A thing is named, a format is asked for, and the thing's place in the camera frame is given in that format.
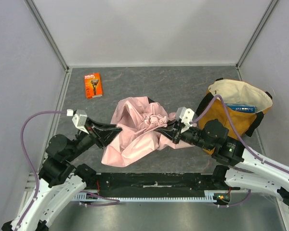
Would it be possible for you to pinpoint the blue Harry's razor box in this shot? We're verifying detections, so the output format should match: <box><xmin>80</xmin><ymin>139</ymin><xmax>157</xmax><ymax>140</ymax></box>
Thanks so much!
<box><xmin>226</xmin><ymin>103</ymin><xmax>256</xmax><ymax>113</ymax></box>

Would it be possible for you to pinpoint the pink folding umbrella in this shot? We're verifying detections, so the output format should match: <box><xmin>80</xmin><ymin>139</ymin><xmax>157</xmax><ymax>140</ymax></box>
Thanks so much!
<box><xmin>101</xmin><ymin>96</ymin><xmax>191</xmax><ymax>167</ymax></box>

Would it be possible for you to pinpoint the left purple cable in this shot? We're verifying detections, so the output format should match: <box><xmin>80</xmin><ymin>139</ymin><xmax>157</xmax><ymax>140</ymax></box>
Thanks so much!
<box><xmin>16</xmin><ymin>109</ymin><xmax>121</xmax><ymax>229</ymax></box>

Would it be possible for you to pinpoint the orange canvas tote bag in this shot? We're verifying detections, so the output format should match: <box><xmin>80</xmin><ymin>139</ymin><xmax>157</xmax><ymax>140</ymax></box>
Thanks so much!
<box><xmin>196</xmin><ymin>77</ymin><xmax>274</xmax><ymax>157</ymax></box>

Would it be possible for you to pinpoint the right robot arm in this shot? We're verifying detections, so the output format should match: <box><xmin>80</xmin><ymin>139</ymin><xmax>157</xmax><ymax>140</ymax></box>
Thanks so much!
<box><xmin>156</xmin><ymin>119</ymin><xmax>289</xmax><ymax>206</ymax></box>

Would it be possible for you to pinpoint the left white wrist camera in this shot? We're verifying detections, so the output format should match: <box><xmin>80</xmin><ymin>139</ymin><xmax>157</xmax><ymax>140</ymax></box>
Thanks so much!
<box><xmin>66</xmin><ymin>109</ymin><xmax>89</xmax><ymax>134</ymax></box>

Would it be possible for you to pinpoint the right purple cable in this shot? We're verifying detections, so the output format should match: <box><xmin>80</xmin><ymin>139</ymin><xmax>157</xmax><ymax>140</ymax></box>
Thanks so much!
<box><xmin>191</xmin><ymin>94</ymin><xmax>289</xmax><ymax>208</ymax></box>

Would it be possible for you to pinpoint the purple cable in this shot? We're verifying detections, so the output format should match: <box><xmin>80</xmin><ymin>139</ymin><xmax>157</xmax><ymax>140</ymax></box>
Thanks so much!
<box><xmin>16</xmin><ymin>109</ymin><xmax>121</xmax><ymax>229</ymax></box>
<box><xmin>191</xmin><ymin>94</ymin><xmax>289</xmax><ymax>208</ymax></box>

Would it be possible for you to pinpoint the white slotted cable duct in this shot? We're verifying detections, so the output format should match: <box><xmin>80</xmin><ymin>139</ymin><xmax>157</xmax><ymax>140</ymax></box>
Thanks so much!
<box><xmin>71</xmin><ymin>192</ymin><xmax>229</xmax><ymax>203</ymax></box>

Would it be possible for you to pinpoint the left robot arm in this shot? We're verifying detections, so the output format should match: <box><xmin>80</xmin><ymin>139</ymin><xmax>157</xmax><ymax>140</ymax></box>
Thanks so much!
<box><xmin>1</xmin><ymin>113</ymin><xmax>122</xmax><ymax>231</ymax></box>

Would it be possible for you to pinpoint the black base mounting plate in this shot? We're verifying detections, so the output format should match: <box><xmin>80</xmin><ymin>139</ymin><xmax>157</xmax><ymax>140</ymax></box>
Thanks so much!
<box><xmin>87</xmin><ymin>173</ymin><xmax>229</xmax><ymax>198</ymax></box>

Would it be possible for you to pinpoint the orange Gillette razor box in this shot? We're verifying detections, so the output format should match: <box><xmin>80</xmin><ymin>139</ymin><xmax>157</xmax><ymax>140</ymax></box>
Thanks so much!
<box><xmin>84</xmin><ymin>73</ymin><xmax>103</xmax><ymax>99</ymax></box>

